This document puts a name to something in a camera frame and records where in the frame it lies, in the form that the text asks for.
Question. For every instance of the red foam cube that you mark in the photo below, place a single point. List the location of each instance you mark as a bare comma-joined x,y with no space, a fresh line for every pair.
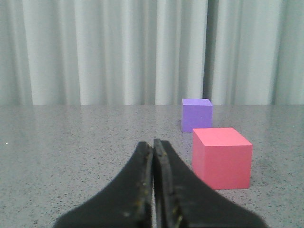
221,157

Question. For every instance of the purple foam cube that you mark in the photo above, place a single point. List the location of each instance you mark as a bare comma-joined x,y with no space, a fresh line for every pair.
196,113

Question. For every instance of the pale green curtain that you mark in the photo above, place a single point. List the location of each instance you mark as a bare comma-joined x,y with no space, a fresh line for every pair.
78,52

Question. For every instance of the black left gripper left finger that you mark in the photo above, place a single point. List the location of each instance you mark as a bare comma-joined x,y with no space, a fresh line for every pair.
124,203

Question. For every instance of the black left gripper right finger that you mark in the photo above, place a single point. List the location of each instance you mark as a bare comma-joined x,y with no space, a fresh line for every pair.
184,201

